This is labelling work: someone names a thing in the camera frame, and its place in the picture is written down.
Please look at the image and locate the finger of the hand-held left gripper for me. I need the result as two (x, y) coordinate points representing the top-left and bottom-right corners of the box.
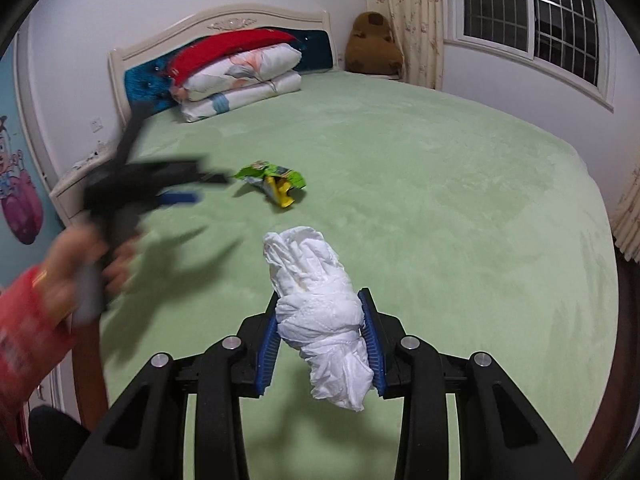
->
(135, 156), (228, 191)
(150, 192), (202, 208)

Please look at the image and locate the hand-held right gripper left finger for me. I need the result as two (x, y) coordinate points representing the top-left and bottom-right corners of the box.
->
(65, 292), (280, 480)

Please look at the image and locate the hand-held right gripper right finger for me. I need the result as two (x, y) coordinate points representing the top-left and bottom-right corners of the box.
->
(357, 287), (576, 480)

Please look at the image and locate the white cloth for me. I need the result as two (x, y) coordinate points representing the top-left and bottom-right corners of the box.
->
(263, 226), (375, 413)

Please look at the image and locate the green snack packet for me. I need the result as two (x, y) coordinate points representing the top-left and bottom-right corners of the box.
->
(235, 160), (307, 209)

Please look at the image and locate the person's left hand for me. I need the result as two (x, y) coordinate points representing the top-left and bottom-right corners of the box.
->
(47, 225), (143, 318)

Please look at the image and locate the white nightstand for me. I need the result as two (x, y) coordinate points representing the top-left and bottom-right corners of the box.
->
(51, 157), (118, 223)

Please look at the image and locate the white floral pillow lower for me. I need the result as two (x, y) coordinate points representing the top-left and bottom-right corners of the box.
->
(180, 71), (302, 123)

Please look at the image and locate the white floral pillow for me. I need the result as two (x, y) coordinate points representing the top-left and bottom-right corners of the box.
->
(180, 71), (302, 123)
(172, 44), (303, 102)

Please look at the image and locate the red folded blanket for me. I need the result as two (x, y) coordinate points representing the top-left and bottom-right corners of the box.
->
(169, 29), (300, 86)

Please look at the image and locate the white floral pillow upper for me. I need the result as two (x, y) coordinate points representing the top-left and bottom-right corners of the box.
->
(172, 44), (303, 102)

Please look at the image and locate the white carved headboard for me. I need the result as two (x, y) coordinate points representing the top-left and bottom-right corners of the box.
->
(108, 5), (335, 121)

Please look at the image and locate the green bed sheet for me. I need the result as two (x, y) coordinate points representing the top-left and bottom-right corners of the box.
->
(97, 70), (621, 480)

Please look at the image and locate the brown plush toy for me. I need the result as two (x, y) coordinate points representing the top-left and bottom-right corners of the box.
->
(345, 11), (404, 76)

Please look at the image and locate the floral cream curtain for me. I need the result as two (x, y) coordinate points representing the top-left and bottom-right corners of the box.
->
(612, 160), (640, 263)
(367, 0), (446, 92)

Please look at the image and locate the window with white grille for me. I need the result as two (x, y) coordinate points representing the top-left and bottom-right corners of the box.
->
(445, 0), (616, 111)

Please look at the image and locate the cartoon wall sticker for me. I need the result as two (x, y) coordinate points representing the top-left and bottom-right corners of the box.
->
(0, 115), (43, 246)

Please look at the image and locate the brown wooden bed frame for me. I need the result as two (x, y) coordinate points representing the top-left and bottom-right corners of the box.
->
(72, 310), (108, 431)

